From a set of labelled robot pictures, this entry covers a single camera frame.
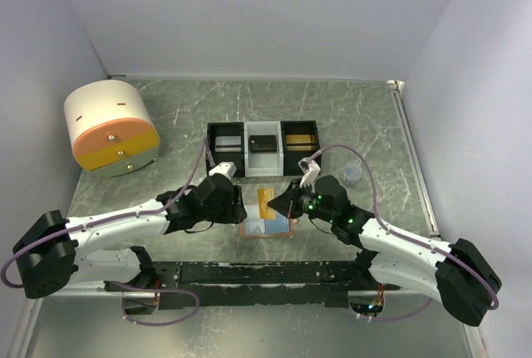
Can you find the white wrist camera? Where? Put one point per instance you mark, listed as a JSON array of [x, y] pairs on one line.
[[227, 169], [311, 170]]

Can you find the black credit card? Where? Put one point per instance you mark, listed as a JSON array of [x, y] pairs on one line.
[[263, 144]]

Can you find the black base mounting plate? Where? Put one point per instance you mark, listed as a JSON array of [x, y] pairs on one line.
[[165, 275]]

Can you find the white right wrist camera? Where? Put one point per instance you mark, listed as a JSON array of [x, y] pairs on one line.
[[311, 170]]

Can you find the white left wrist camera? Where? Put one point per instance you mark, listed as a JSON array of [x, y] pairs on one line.
[[227, 169]]

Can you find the small clear plastic cup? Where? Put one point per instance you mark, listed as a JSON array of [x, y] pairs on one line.
[[351, 174]]

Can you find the white orange drawer cabinet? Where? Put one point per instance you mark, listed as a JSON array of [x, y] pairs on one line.
[[110, 129]]

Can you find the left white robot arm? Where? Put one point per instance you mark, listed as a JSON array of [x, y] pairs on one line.
[[57, 251]]

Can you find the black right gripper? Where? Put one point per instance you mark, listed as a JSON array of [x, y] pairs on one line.
[[287, 202]]

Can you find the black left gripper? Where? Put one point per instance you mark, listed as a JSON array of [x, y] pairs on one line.
[[236, 213]]

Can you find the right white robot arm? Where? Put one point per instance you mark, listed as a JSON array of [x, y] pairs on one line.
[[454, 274]]

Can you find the gold card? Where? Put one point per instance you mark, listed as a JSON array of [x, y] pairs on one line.
[[300, 142], [265, 195]]

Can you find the gold card in tray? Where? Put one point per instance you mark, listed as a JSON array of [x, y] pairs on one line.
[[300, 142]]

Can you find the white aluminium corner rail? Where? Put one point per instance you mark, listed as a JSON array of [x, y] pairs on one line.
[[395, 88]]

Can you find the black white three-compartment tray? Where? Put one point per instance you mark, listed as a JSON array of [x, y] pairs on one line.
[[252, 165]]

